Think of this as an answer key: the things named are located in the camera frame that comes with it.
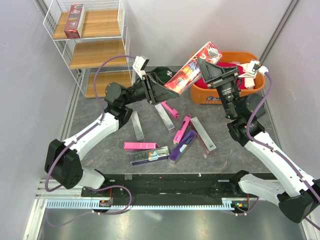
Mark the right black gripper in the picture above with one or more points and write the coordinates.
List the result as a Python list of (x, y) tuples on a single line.
[(214, 74)]

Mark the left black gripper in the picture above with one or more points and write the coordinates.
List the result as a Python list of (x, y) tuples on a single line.
[(160, 93)]

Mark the red white toothpaste box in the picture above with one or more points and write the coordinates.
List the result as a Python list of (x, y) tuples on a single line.
[(205, 140)]

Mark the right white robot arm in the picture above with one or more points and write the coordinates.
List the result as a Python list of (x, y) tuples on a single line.
[(297, 193)]

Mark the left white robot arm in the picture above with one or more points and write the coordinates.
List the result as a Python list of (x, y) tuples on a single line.
[(63, 160)]

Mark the dark green baseball cap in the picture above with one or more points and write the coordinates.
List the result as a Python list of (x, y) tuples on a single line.
[(164, 73)]

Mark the red folded cloth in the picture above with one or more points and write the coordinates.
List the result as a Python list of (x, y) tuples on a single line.
[(225, 66)]

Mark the orange plastic basket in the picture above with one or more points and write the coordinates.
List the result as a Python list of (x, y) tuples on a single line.
[(200, 95)]

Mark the pink open toothpaste box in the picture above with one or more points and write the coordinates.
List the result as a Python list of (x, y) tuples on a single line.
[(172, 111)]

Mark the white pink cloth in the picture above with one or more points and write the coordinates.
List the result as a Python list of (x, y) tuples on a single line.
[(247, 73)]

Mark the pink toothpaste box upright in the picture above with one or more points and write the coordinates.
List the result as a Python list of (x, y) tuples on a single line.
[(180, 133)]

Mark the pink toothpaste box lying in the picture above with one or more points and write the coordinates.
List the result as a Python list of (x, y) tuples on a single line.
[(140, 146)]

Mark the silver R&O toothpaste box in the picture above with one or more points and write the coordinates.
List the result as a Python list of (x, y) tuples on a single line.
[(150, 155)]

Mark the purple toothpaste box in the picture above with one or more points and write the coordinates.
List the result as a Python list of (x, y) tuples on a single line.
[(181, 148)]

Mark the white wire wooden shelf rack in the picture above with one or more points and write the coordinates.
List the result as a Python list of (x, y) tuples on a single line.
[(97, 58)]

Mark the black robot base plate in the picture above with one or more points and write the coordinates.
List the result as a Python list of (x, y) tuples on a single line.
[(216, 185)]

